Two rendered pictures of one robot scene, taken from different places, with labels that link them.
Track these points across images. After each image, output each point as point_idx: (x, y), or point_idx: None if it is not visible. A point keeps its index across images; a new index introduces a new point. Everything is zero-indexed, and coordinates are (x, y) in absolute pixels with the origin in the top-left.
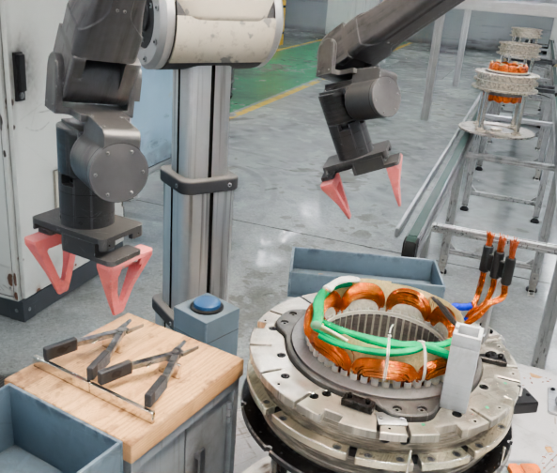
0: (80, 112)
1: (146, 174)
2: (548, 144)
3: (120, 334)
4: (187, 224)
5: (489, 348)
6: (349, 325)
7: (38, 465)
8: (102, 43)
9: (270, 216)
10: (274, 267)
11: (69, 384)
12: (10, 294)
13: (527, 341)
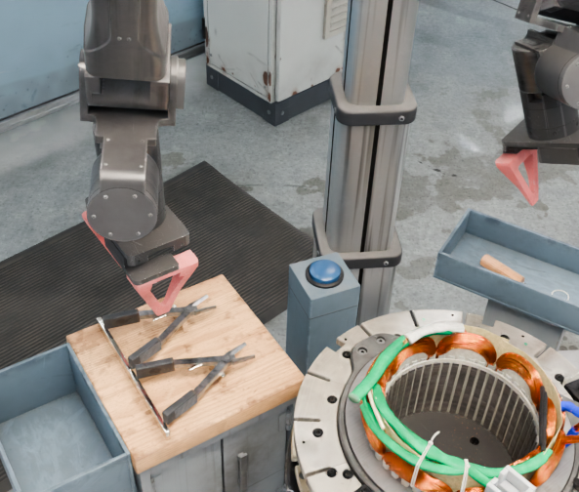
0: (100, 129)
1: (154, 217)
2: None
3: (185, 316)
4: (343, 156)
5: None
6: (445, 372)
7: (86, 424)
8: (114, 64)
9: None
10: None
11: (118, 361)
12: (264, 93)
13: None
